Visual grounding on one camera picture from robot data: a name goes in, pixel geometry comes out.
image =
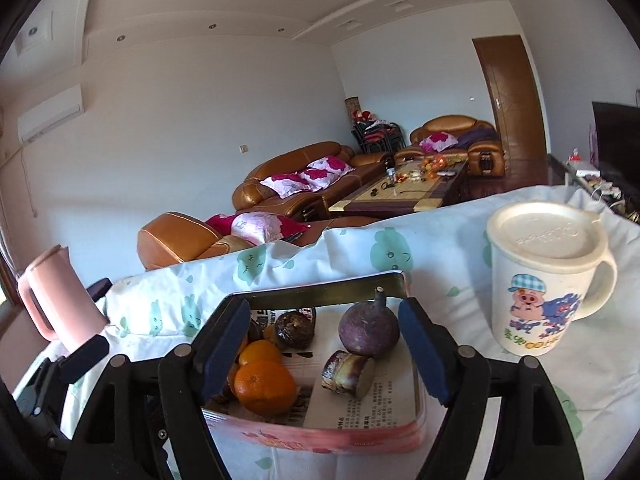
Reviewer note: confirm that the stack of black chairs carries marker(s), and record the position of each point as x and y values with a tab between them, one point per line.
375	137

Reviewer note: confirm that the metal tray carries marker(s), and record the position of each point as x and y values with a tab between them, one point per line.
325	295

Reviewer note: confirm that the medium orange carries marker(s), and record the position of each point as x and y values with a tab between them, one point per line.
257	352

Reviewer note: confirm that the magenta cushion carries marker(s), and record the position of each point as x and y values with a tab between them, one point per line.
220	222

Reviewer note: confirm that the television stand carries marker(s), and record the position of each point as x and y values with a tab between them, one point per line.
575	170

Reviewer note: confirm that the brown leather lounge sofa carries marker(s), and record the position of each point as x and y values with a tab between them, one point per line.
170	240

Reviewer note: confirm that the pile of fruit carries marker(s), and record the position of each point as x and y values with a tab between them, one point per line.
435	162

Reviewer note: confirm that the purple blanket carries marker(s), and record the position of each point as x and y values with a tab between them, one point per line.
480	136

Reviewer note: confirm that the dark wooden coffee table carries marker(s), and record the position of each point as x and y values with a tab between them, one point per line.
400	195

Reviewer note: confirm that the brown wooden door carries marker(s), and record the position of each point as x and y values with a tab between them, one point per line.
510	95

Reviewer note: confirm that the pink kettle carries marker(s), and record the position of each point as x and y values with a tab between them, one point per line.
55	290

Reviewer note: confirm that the newspaper sheet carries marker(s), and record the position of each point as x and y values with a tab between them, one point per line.
390	390

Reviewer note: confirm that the tall patterned vase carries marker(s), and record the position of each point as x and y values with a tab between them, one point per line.
351	107

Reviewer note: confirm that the cream mug lid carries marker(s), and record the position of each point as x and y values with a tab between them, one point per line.
545	235

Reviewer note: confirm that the white air conditioner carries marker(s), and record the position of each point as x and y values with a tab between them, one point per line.
50	115

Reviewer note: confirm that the pink floral cushion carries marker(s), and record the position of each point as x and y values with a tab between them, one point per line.
437	141
330	165
317	177
290	185

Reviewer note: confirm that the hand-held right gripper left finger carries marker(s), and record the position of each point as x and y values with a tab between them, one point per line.
225	355

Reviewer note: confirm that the dark chair back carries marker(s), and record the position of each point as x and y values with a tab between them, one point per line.
97	287

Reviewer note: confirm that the cream mug with pig print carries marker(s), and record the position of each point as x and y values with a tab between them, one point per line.
520	330

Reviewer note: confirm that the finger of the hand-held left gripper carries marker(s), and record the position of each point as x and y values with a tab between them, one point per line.
85	355

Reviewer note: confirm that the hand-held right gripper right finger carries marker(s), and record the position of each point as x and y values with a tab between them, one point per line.
425	360

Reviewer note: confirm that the brown leather armchair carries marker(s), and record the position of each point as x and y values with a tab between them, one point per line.
450	122

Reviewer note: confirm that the large orange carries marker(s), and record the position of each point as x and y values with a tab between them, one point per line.
265	387

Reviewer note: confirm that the pale pink cushion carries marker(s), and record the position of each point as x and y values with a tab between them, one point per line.
260	227

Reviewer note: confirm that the long brown leather sofa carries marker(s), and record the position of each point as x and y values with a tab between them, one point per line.
295	157

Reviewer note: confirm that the white tablecloth with green print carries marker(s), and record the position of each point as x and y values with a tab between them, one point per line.
325	255

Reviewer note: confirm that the brown striped cylinder piece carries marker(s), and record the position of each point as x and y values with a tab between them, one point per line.
345	370

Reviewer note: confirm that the purple round fruit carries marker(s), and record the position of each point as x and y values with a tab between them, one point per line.
367	330

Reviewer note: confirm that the black television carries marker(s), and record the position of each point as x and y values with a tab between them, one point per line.
617	145

